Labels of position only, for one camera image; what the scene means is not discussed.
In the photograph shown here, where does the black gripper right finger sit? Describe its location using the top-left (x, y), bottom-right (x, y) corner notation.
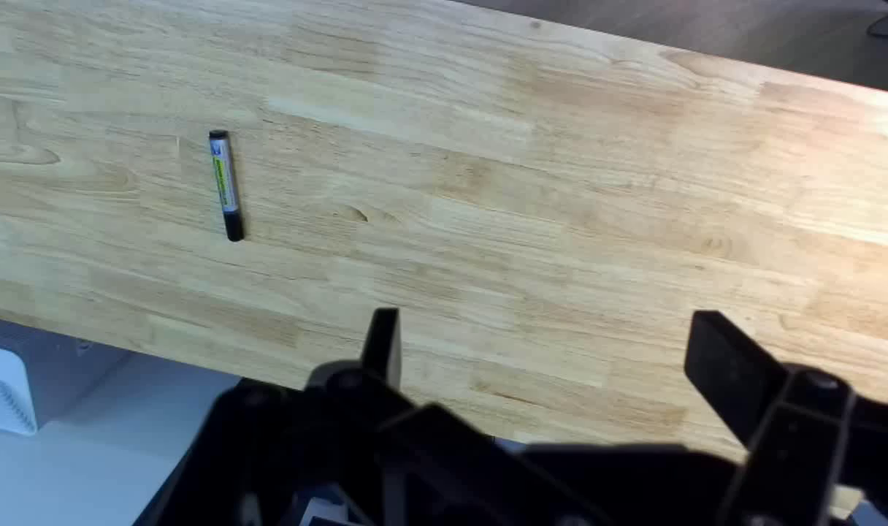
top-left (685, 310), bottom-right (888, 526)

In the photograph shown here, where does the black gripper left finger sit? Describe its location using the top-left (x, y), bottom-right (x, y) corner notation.
top-left (149, 308), bottom-right (603, 526)

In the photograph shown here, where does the white plastic box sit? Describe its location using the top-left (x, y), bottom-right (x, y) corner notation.
top-left (0, 316), bottom-right (131, 438)

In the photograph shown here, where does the green and black marker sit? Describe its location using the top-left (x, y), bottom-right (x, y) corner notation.
top-left (207, 128), bottom-right (248, 245)

